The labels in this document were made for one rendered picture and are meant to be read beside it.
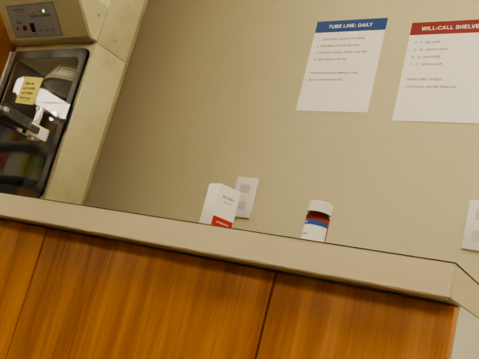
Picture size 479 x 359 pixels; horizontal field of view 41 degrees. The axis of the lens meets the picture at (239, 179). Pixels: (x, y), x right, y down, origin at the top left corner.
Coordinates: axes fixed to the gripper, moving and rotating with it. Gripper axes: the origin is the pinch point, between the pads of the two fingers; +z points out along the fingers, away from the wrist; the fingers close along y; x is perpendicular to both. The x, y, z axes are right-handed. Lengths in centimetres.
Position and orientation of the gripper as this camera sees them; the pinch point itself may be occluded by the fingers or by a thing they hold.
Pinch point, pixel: (33, 130)
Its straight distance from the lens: 162.1
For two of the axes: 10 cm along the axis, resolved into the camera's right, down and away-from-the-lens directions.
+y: -8.3, -0.9, 5.6
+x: -2.5, 9.4, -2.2
